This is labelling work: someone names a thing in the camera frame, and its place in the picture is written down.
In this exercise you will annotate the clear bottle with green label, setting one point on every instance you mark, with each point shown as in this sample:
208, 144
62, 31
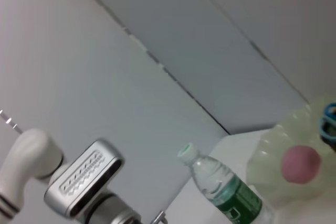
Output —
236, 195

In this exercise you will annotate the blue scissors with sheath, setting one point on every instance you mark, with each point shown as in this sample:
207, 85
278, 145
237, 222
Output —
326, 109

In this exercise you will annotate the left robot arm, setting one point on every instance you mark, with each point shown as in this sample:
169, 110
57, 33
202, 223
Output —
26, 155

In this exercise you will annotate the silver left gripper stud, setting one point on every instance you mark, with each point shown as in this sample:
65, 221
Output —
160, 217

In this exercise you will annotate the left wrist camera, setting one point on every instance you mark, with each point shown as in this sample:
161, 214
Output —
86, 179

